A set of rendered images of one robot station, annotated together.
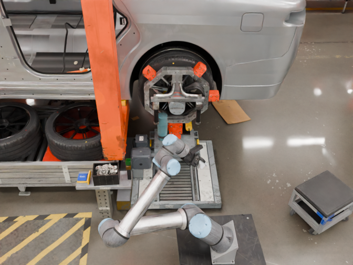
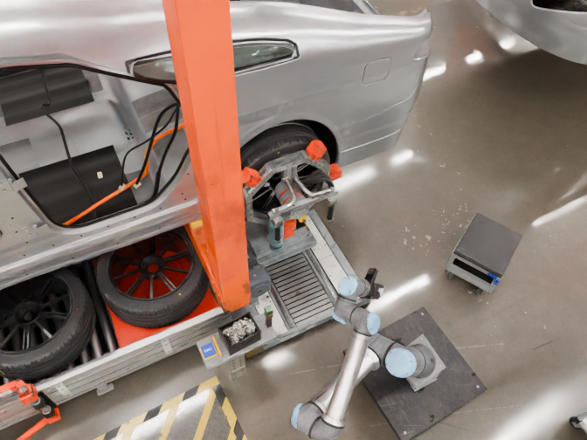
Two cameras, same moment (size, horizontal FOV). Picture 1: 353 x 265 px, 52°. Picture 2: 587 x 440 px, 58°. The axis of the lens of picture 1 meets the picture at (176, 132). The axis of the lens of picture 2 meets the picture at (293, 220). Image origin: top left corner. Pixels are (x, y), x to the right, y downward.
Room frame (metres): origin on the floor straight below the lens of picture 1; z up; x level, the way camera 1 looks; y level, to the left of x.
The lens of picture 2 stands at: (0.74, 0.84, 3.31)
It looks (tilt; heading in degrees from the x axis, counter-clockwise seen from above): 54 degrees down; 334
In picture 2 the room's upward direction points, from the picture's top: 3 degrees clockwise
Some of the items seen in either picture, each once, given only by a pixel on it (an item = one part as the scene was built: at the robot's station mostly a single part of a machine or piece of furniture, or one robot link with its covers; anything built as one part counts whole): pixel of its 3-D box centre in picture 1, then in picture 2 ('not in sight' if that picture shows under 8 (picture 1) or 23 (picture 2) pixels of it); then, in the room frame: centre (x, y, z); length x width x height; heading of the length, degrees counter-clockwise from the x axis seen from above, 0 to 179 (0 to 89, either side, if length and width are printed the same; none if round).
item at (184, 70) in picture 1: (176, 96); (286, 190); (2.54, 0.01, 0.85); 0.54 x 0.07 x 0.54; 93
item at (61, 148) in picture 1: (83, 131); (154, 272); (2.58, 0.87, 0.39); 0.66 x 0.66 x 0.24
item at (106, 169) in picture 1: (106, 173); (239, 333); (1.94, 0.54, 0.51); 0.20 x 0.14 x 0.13; 97
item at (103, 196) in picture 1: (104, 198); (234, 357); (1.94, 0.59, 0.21); 0.10 x 0.10 x 0.42; 3
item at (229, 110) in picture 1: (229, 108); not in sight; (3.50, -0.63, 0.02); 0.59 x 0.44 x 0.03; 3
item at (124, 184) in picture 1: (104, 180); (237, 340); (1.94, 0.56, 0.44); 0.43 x 0.17 x 0.03; 93
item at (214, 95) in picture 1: (213, 95); (332, 172); (2.56, -0.30, 0.85); 0.09 x 0.08 x 0.07; 93
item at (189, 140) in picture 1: (174, 131); (273, 221); (2.71, 0.02, 0.32); 0.40 x 0.30 x 0.28; 93
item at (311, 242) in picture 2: (174, 145); (273, 237); (2.71, 0.02, 0.13); 0.50 x 0.36 x 0.10; 93
